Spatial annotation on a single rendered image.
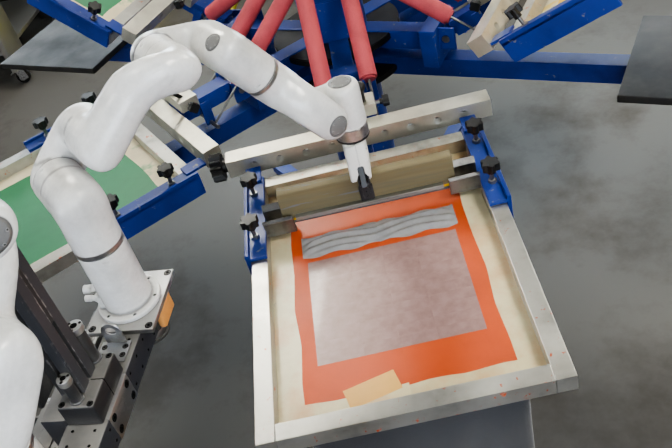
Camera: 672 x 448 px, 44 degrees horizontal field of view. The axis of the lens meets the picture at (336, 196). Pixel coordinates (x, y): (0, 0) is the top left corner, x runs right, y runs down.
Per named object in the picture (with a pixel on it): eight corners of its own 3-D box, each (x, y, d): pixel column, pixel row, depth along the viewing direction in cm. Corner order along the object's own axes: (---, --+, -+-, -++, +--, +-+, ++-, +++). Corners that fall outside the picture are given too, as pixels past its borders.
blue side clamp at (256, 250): (273, 274, 188) (265, 252, 184) (252, 279, 189) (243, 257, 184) (269, 193, 212) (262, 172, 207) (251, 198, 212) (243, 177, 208)
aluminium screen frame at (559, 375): (578, 388, 146) (577, 375, 144) (260, 457, 150) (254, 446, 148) (477, 139, 208) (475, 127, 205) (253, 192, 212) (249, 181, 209)
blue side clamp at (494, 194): (514, 218, 185) (511, 195, 180) (492, 223, 185) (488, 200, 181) (482, 143, 208) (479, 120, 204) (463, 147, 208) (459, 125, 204)
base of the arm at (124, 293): (77, 327, 160) (42, 272, 150) (98, 280, 169) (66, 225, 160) (151, 322, 156) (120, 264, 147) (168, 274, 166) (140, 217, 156)
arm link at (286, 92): (235, 85, 162) (303, 130, 177) (270, 107, 153) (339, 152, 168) (258, 49, 162) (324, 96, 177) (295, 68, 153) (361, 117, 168)
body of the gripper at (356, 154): (332, 120, 184) (343, 160, 190) (336, 146, 175) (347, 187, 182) (365, 113, 183) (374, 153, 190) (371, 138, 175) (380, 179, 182)
